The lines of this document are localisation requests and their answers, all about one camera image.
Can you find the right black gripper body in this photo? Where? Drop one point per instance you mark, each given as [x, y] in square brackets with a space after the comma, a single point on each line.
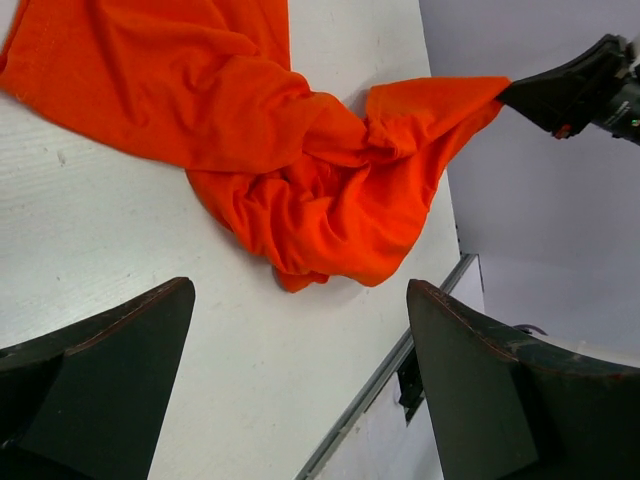
[619, 114]

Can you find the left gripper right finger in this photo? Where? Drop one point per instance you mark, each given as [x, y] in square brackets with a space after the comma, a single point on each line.
[507, 405]

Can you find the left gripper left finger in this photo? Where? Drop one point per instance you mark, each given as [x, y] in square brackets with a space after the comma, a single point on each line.
[88, 401]

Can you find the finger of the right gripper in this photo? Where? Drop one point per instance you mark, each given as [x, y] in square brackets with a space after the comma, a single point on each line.
[564, 100]

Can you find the orange t-shirt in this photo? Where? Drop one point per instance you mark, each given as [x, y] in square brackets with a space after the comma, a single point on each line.
[208, 86]

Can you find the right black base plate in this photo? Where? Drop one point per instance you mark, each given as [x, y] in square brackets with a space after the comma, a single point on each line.
[411, 386]

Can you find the aluminium front rail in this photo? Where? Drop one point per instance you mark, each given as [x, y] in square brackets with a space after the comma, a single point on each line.
[377, 437]

